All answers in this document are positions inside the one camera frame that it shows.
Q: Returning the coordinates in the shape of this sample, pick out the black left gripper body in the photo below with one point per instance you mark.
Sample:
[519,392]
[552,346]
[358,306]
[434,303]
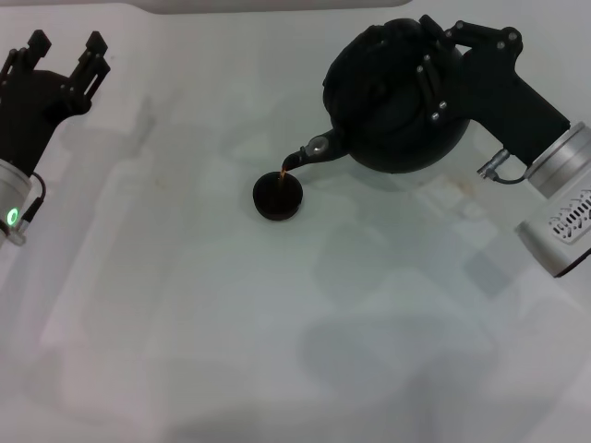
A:
[27,115]

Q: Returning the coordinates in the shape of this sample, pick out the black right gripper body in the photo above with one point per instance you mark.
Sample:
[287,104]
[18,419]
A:
[501,97]

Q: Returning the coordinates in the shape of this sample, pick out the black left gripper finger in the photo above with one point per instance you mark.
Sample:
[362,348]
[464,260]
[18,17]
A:
[30,53]
[90,69]

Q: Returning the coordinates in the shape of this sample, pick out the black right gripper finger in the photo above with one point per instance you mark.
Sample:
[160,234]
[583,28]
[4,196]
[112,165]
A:
[435,92]
[485,39]

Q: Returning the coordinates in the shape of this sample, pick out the black teacup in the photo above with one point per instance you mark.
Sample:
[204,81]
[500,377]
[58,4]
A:
[277,203]

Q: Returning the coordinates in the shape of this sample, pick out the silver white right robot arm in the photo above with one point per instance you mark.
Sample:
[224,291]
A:
[558,184]

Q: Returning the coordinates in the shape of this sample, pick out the brown tea stream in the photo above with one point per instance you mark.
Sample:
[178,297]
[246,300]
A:
[282,179]

